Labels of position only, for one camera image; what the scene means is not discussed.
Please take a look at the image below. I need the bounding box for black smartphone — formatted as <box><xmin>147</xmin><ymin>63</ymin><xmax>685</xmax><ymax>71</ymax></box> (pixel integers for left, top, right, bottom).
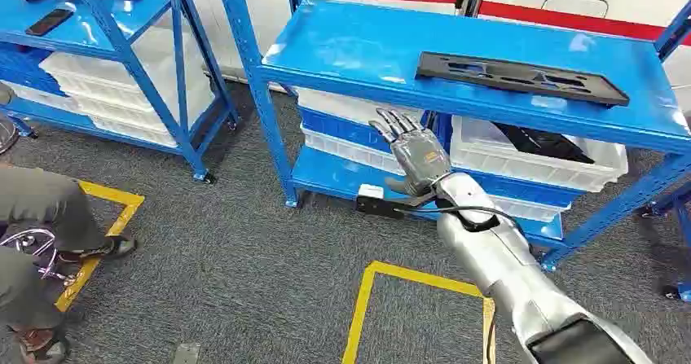
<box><xmin>24</xmin><ymin>7</ymin><xmax>76</xmax><ymax>37</ymax></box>

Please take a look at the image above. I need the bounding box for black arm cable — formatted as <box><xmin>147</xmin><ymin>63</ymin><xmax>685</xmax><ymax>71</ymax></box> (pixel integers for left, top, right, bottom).
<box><xmin>394</xmin><ymin>204</ymin><xmax>529</xmax><ymax>239</ymax></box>

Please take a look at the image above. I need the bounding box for blue metal shelf rack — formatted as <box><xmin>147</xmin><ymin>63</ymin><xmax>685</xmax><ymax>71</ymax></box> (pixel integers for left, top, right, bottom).
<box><xmin>213</xmin><ymin>0</ymin><xmax>691</xmax><ymax>273</ymax></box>
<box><xmin>637</xmin><ymin>0</ymin><xmax>691</xmax><ymax>304</ymax></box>
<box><xmin>0</xmin><ymin>0</ymin><xmax>242</xmax><ymax>185</ymax></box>

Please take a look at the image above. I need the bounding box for blue plastic crate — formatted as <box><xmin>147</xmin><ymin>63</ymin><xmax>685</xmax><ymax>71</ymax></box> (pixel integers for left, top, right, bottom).
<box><xmin>452</xmin><ymin>167</ymin><xmax>586</xmax><ymax>210</ymax></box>
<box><xmin>298</xmin><ymin>106</ymin><xmax>398</xmax><ymax>156</ymax></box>
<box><xmin>0</xmin><ymin>43</ymin><xmax>68</xmax><ymax>97</ymax></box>

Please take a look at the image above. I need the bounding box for yellow floor tape square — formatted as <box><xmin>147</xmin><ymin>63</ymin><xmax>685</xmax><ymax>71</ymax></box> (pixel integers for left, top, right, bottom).
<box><xmin>54</xmin><ymin>180</ymin><xmax>146</xmax><ymax>314</ymax></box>
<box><xmin>341</xmin><ymin>260</ymin><xmax>497</xmax><ymax>364</ymax></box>

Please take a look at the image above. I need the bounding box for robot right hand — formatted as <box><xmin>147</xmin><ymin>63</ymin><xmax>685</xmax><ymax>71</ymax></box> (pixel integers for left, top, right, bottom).
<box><xmin>368</xmin><ymin>107</ymin><xmax>453</xmax><ymax>197</ymax></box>

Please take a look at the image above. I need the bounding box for black plastic part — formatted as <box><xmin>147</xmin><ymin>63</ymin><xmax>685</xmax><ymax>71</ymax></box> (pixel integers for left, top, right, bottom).
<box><xmin>493</xmin><ymin>121</ymin><xmax>596</xmax><ymax>165</ymax></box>

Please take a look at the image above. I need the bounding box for black stanchion post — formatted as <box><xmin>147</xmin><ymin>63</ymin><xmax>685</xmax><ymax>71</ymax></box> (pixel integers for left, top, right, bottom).
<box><xmin>454</xmin><ymin>0</ymin><xmax>486</xmax><ymax>19</ymax></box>

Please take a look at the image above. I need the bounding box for person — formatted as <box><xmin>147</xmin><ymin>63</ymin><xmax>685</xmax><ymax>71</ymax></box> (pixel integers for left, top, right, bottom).
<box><xmin>0</xmin><ymin>83</ymin><xmax>139</xmax><ymax>364</ymax></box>

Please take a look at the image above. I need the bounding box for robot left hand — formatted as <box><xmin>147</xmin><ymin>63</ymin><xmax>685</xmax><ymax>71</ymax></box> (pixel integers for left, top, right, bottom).
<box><xmin>171</xmin><ymin>342</ymin><xmax>201</xmax><ymax>364</ymax></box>

